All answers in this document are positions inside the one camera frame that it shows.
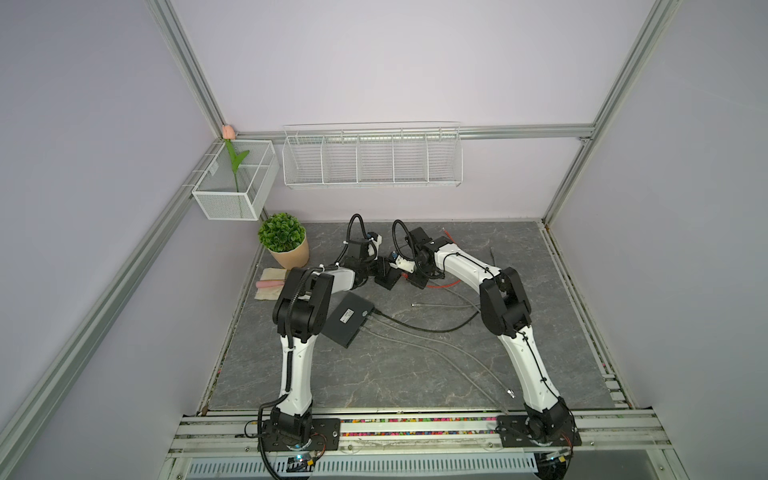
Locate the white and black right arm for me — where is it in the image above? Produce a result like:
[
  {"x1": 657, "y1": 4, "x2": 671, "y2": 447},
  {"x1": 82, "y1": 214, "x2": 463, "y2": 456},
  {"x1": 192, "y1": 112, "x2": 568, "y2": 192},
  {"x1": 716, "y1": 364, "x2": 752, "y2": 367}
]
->
[{"x1": 390, "y1": 220, "x2": 580, "y2": 447}]

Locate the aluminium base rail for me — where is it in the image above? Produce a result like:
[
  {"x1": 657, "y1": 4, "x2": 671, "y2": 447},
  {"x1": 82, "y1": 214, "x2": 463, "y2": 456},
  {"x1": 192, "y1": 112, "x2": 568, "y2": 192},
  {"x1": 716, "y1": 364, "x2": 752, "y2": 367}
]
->
[{"x1": 160, "y1": 410, "x2": 686, "y2": 479}]

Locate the white wire basket small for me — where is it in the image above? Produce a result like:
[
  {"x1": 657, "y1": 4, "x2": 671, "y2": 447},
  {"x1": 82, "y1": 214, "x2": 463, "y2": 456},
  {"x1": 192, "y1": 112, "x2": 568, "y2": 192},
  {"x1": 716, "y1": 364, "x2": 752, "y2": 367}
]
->
[{"x1": 192, "y1": 140, "x2": 279, "y2": 221}]

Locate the white wire shelf wide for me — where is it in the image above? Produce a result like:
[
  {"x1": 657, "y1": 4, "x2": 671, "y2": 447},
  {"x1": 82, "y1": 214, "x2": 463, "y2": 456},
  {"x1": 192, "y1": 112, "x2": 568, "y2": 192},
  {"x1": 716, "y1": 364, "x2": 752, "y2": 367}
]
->
[{"x1": 282, "y1": 121, "x2": 464, "y2": 188}]

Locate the pink tulip artificial flower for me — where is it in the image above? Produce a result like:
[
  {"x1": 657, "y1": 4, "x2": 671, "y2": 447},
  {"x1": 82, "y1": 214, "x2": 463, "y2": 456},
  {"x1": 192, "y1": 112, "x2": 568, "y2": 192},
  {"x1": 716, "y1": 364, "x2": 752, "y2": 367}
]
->
[{"x1": 221, "y1": 125, "x2": 250, "y2": 192}]

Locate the red ethernet cable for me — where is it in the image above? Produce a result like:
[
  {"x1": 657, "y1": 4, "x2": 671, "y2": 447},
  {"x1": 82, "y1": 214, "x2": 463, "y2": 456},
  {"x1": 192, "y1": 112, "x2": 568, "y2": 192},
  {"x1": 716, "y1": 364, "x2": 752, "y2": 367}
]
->
[{"x1": 403, "y1": 227, "x2": 463, "y2": 290}]

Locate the black ribbed network switch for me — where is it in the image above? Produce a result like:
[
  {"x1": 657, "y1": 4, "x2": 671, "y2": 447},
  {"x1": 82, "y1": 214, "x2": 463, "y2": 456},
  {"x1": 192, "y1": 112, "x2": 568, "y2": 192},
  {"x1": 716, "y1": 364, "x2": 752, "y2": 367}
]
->
[{"x1": 374, "y1": 262, "x2": 402, "y2": 290}]

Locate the green plant in beige pot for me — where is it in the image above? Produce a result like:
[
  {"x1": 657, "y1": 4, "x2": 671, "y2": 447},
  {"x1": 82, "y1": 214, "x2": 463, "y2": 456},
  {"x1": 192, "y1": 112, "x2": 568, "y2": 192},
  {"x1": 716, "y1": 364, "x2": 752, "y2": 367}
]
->
[{"x1": 258, "y1": 212, "x2": 310, "y2": 270}]

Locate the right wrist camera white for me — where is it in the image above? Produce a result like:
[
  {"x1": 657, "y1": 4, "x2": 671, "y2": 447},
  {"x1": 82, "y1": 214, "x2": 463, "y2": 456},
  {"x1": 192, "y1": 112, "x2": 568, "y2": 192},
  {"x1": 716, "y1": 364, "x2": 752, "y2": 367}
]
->
[{"x1": 389, "y1": 252, "x2": 416, "y2": 274}]

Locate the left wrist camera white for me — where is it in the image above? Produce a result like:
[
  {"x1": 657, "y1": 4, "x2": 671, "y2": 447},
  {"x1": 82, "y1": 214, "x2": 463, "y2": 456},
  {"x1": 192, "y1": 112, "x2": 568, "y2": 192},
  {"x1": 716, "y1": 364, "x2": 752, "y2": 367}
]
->
[{"x1": 362, "y1": 232, "x2": 383, "y2": 258}]

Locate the black cable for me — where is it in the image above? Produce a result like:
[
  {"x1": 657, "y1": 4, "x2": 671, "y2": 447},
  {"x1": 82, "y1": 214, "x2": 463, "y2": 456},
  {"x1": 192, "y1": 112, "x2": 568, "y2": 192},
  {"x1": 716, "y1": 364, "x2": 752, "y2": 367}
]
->
[{"x1": 371, "y1": 308, "x2": 481, "y2": 334}]

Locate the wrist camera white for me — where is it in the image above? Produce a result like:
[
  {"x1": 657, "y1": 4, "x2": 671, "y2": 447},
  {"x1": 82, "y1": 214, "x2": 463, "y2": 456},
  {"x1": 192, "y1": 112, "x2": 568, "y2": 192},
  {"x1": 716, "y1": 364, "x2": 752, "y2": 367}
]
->
[
  {"x1": 389, "y1": 252, "x2": 416, "y2": 274},
  {"x1": 362, "y1": 232, "x2": 383, "y2": 258}
]

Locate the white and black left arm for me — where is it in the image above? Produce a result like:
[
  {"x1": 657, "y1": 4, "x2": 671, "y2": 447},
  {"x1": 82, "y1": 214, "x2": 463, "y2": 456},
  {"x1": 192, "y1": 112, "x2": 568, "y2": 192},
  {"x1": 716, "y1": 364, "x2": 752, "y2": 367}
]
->
[{"x1": 257, "y1": 213, "x2": 382, "y2": 449}]

